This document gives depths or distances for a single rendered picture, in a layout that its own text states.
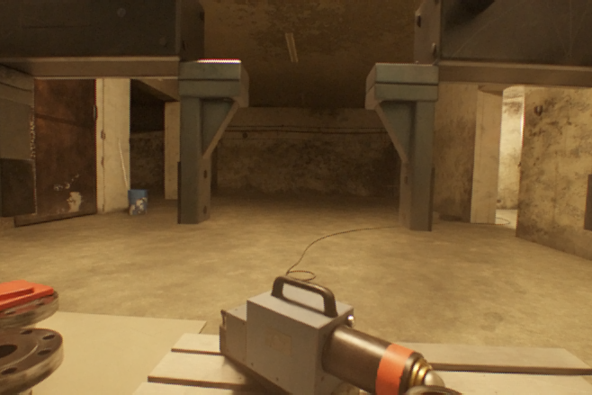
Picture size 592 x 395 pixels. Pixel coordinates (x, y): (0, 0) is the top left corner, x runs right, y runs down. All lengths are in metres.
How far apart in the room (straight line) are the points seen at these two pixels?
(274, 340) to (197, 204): 0.57
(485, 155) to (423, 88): 5.64
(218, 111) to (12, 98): 0.15
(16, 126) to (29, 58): 0.05
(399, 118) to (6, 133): 0.26
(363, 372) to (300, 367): 0.14
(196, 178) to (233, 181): 11.00
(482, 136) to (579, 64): 5.60
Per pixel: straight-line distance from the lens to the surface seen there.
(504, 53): 0.23
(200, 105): 0.22
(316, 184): 10.81
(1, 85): 0.29
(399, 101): 0.21
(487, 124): 5.90
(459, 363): 1.11
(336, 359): 0.68
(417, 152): 0.21
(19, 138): 0.30
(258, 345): 0.79
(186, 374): 1.01
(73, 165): 5.42
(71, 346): 1.57
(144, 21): 0.23
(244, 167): 11.11
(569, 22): 0.26
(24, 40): 0.27
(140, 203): 5.49
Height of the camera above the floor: 0.69
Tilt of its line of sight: 4 degrees down
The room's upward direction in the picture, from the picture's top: 1 degrees clockwise
